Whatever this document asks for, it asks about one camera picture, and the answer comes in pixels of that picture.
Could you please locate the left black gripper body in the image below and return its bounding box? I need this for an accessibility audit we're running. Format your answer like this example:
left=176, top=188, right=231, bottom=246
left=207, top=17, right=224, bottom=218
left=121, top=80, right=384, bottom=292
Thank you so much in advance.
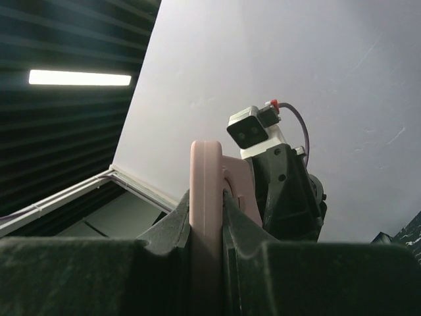
left=249, top=144, right=327, bottom=242

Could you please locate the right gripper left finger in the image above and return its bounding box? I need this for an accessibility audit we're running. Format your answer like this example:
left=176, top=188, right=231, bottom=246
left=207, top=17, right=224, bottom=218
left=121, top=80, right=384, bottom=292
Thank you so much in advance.
left=1, top=195, right=190, bottom=315

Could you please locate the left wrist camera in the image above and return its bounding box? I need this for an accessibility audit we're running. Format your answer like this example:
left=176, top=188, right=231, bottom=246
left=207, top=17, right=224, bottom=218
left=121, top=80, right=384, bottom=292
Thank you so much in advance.
left=226, top=100, right=286, bottom=159

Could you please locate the pink phone case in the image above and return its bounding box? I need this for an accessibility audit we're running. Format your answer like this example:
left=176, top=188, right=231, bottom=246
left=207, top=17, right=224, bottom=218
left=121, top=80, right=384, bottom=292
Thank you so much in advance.
left=189, top=141, right=262, bottom=315

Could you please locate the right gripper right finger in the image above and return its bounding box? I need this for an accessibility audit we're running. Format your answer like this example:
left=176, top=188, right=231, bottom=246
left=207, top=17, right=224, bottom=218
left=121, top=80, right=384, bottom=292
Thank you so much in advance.
left=222, top=194, right=420, bottom=315

